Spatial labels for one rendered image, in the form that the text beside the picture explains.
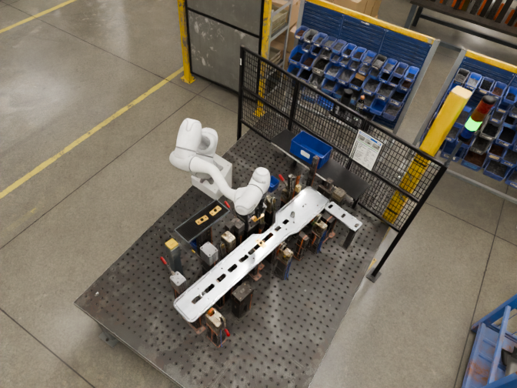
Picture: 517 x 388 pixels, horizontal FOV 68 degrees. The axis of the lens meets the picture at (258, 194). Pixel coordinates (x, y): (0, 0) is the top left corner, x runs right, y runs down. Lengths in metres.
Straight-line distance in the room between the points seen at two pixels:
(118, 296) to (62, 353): 0.91
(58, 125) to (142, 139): 1.07
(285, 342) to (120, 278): 1.25
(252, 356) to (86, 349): 1.50
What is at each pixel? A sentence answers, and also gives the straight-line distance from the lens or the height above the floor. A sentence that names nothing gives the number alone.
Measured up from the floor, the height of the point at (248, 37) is 1.00.
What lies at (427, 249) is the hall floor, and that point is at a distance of 4.31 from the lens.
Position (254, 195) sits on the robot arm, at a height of 1.66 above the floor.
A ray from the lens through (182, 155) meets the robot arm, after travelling 2.40.
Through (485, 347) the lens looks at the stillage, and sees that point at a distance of 3.88.
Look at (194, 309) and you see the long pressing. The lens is 2.45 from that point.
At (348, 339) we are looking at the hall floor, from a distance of 3.59.
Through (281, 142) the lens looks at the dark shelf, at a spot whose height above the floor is 1.03.
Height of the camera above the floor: 3.27
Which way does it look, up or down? 51 degrees down
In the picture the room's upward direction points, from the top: 6 degrees clockwise
